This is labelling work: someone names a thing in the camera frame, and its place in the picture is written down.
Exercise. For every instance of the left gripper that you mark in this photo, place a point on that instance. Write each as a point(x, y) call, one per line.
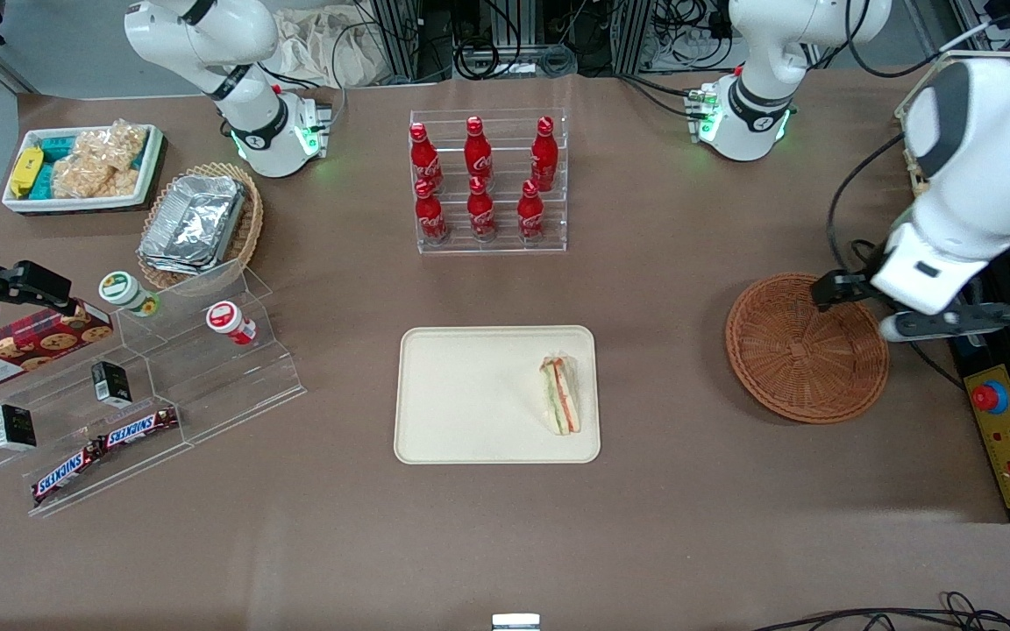
point(838, 287)

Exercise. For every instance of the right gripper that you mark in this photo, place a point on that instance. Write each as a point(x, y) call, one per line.
point(3, 285)

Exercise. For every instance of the triangle sandwich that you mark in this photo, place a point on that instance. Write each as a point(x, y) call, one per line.
point(562, 394)

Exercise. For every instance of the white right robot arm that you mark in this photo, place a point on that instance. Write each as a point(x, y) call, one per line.
point(252, 109)

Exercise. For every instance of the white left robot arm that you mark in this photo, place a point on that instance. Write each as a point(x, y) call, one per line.
point(987, 158)

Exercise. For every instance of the round brown wicker basket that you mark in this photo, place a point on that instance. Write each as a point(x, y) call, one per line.
point(803, 350)

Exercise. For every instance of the oval light wicker basket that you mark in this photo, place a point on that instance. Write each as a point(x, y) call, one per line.
point(252, 223)

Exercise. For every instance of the beige rectangular tray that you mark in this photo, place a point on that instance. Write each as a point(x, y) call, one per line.
point(479, 394)

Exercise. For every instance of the red tartan cookie box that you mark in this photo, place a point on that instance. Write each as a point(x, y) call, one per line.
point(23, 346)

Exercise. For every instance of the green lid yogurt cup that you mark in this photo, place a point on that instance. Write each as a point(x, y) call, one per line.
point(124, 291)

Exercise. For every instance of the white rectangular snack bin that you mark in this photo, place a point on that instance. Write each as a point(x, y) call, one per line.
point(75, 204)

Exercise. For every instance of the teal snack pack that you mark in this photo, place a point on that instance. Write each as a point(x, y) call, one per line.
point(43, 182)
point(56, 147)

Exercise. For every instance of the yellow snack pack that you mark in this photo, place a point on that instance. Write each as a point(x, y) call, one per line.
point(25, 171)

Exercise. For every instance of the clear bag rice crackers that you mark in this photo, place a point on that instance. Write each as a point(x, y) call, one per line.
point(88, 180)
point(115, 142)

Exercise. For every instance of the small black box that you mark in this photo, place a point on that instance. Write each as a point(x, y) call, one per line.
point(110, 384)
point(14, 427)

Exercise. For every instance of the bagged fried snack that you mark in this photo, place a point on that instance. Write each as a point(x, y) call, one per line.
point(917, 173)

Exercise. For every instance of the aluminium foil container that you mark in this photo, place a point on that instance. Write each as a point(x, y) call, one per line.
point(194, 219)

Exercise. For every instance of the Snickers chocolate bar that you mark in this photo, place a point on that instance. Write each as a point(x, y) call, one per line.
point(67, 473)
point(138, 428)

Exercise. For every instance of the red emergency stop button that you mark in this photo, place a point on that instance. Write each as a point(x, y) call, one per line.
point(990, 398)

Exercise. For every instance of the red lid yogurt cup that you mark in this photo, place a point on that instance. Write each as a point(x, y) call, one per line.
point(229, 321)

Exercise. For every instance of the clear acrylic stepped stand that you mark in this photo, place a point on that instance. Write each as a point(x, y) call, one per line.
point(207, 386)

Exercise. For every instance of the red cola bottle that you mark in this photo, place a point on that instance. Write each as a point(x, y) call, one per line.
point(530, 215)
point(480, 213)
point(430, 217)
point(478, 153)
point(422, 159)
point(544, 156)

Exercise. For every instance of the clear acrylic bottle rack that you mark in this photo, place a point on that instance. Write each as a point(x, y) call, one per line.
point(505, 245)

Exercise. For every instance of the beige crumpled cloth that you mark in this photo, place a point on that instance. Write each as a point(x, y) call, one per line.
point(330, 48)

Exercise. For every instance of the small silver white device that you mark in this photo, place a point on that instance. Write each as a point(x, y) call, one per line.
point(515, 622)

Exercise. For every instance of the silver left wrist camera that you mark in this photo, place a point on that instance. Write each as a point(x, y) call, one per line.
point(943, 322)

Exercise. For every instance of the aluminium frame post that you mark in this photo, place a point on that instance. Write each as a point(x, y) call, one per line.
point(400, 39)

